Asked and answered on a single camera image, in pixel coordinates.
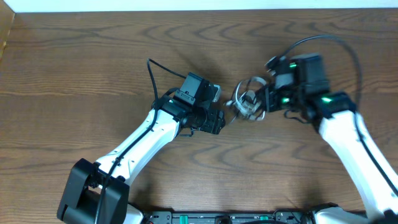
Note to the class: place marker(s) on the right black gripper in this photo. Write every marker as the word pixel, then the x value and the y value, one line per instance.
pixel 270 106

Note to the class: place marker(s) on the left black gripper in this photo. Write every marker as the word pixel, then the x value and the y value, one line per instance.
pixel 217 121

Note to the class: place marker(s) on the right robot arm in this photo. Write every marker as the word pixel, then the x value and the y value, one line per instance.
pixel 301 85

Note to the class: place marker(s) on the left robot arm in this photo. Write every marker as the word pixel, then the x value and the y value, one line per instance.
pixel 98 192

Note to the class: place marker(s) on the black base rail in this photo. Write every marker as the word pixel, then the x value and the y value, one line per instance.
pixel 217 217

